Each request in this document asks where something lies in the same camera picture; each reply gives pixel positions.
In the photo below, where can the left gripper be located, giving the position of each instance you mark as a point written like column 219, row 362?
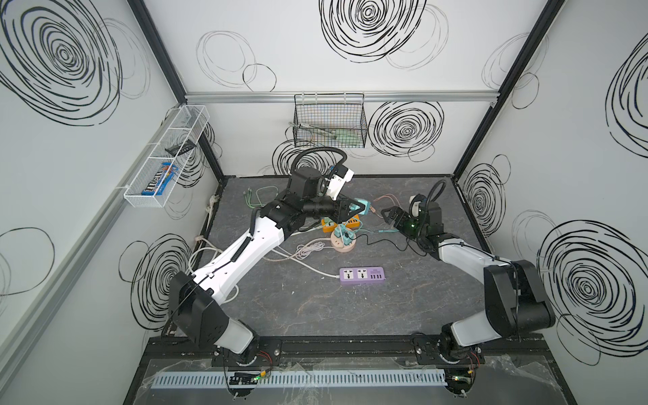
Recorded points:
column 339, row 207

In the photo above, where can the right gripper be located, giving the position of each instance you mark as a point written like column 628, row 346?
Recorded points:
column 398, row 218

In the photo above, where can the orange power strip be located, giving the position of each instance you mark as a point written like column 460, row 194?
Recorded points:
column 329, row 226

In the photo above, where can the teal charger plug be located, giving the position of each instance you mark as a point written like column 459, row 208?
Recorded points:
column 340, row 231
column 363, row 203

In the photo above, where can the pink round power strip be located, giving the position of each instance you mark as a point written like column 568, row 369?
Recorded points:
column 344, row 245

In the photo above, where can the purple power strip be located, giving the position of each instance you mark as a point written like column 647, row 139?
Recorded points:
column 362, row 276

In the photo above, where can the green charger plug with cable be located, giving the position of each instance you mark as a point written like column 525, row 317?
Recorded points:
column 257, row 198

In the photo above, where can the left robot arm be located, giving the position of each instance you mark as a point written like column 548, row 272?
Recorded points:
column 195, row 298

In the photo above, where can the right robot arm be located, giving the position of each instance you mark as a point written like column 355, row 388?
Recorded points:
column 515, row 301

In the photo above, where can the green item in basket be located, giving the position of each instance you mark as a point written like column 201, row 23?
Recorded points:
column 348, row 137

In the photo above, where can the blue candy pack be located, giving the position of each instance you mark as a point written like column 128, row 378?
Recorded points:
column 160, row 179

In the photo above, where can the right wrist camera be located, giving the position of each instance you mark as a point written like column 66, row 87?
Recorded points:
column 415, row 203

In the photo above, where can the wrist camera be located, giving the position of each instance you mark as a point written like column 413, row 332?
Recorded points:
column 415, row 203
column 338, row 178

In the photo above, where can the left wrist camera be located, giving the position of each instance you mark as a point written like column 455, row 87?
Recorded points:
column 338, row 178

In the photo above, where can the black wire basket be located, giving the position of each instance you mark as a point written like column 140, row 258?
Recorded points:
column 316, row 115

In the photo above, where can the white wall plug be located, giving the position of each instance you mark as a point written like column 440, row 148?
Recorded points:
column 211, row 204

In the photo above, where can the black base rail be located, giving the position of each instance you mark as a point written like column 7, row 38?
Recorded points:
column 423, row 349

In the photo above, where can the grey cable duct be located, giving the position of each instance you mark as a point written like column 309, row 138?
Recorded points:
column 296, row 379

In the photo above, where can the white wire shelf basket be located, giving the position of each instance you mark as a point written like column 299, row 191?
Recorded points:
column 182, row 123

